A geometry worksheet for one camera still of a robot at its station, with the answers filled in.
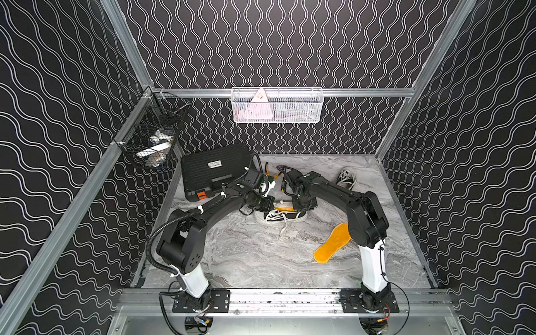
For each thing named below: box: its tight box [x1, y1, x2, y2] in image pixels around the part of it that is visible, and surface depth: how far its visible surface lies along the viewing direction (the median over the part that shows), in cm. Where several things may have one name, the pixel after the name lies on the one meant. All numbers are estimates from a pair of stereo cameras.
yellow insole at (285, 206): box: [274, 201, 298, 213], surface depth 92 cm
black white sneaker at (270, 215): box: [253, 206, 309, 224], surface depth 92 cm
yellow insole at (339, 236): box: [313, 222, 352, 264], surface depth 88 cm
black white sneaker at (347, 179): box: [335, 169, 357, 191], surface depth 102 cm
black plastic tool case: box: [180, 143, 252, 203], surface depth 108 cm
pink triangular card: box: [247, 87, 273, 120], surface depth 92 cm
